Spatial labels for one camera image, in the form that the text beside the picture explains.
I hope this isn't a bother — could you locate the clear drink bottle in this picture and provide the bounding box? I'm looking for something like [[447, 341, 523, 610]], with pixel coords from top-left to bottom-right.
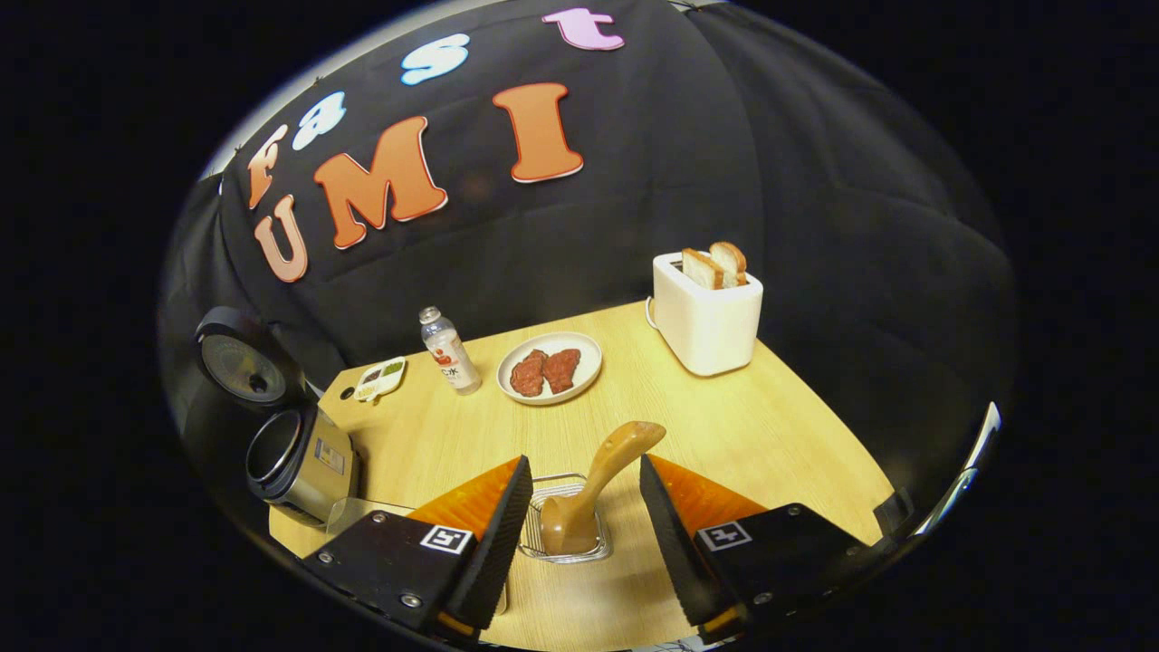
[[418, 305, 484, 398]]

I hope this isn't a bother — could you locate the red meat piece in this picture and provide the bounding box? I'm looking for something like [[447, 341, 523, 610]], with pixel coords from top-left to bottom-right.
[[509, 349, 550, 398], [541, 348, 583, 395]]

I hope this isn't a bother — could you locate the wooden spoon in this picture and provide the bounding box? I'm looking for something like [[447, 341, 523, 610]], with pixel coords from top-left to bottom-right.
[[539, 420, 668, 557]]

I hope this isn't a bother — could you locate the white round plate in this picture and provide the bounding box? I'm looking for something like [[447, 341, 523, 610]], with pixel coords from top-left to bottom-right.
[[495, 331, 605, 407]]

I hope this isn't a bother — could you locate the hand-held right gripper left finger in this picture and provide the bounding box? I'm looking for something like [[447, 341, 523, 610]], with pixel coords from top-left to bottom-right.
[[303, 455, 534, 644]]

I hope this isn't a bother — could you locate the white divided sauce dish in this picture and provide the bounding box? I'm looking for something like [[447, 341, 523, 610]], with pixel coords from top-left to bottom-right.
[[352, 356, 409, 404]]

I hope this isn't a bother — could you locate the white toaster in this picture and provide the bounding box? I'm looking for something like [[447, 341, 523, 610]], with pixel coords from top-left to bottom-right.
[[646, 252, 765, 379]]

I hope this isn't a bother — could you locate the black backdrop cloth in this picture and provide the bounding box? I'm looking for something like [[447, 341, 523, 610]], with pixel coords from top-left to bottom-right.
[[158, 0, 1020, 544]]

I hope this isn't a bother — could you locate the dark grey rice cooker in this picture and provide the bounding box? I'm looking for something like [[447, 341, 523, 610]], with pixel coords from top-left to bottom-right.
[[193, 306, 361, 529]]

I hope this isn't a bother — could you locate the small black block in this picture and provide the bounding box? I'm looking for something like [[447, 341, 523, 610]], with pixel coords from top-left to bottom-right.
[[873, 489, 916, 536]]

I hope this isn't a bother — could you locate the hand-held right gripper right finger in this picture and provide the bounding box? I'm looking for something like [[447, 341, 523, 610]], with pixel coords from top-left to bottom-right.
[[639, 454, 875, 639]]

